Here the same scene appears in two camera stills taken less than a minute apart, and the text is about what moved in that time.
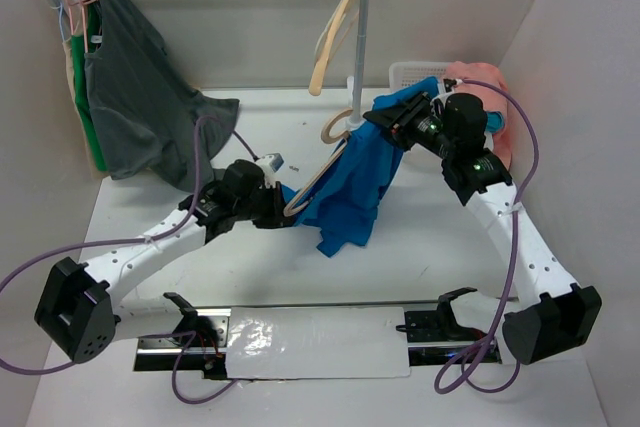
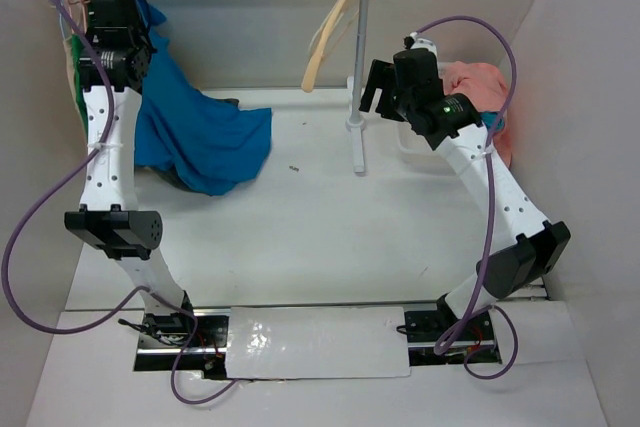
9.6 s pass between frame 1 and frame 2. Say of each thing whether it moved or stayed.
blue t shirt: moved
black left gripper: moved
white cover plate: stayed
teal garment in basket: stayed
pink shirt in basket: stayed
